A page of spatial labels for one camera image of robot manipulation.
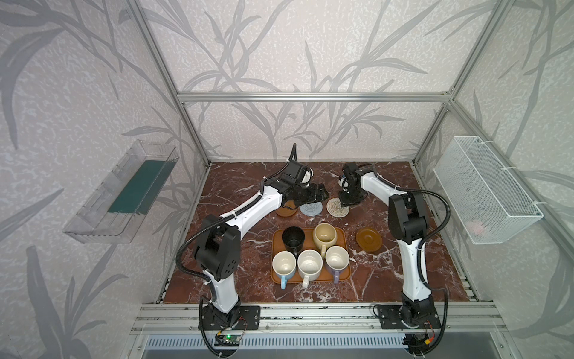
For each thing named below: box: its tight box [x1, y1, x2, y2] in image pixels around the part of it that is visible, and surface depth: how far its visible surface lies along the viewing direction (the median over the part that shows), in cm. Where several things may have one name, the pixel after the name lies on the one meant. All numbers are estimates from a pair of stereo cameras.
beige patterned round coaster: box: [325, 197, 350, 218], surface depth 104 cm
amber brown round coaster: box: [355, 227, 383, 254], surface depth 93 cm
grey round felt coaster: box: [298, 201, 323, 217], surface depth 104 cm
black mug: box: [281, 225, 305, 258], surface depth 86 cm
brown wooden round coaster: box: [275, 199, 298, 217], surface depth 101 cm
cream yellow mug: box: [313, 222, 338, 259], surface depth 86 cm
